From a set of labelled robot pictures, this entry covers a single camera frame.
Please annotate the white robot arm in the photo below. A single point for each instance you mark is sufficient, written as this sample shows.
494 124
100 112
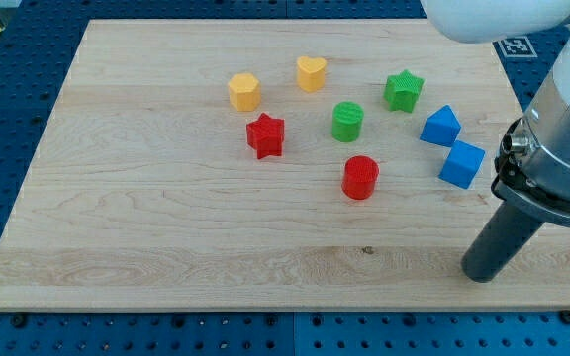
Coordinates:
534 183

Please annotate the red star block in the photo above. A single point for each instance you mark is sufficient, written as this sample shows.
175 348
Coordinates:
266 136

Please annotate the red cylinder block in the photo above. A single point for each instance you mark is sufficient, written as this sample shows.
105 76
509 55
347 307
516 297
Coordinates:
359 177

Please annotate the green cylinder block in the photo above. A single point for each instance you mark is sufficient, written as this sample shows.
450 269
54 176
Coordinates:
347 118

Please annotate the yellow hexagon block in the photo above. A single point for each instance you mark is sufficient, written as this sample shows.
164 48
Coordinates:
244 92

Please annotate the light wooden board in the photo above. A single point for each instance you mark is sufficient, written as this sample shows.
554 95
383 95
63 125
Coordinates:
143 194

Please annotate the yellow heart block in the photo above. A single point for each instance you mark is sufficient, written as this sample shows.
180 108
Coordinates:
311 73

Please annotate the green star block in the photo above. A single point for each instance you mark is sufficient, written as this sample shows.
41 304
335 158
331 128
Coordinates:
403 90

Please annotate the blue triangle block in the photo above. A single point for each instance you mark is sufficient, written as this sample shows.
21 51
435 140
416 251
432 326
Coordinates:
441 128

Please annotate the blue cube block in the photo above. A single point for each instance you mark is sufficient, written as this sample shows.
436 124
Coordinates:
462 164

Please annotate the dark grey cylindrical pointer tool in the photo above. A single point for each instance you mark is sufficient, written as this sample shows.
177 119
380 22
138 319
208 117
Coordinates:
502 237

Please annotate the white fiducial marker tag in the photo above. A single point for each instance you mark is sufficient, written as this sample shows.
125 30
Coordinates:
517 47

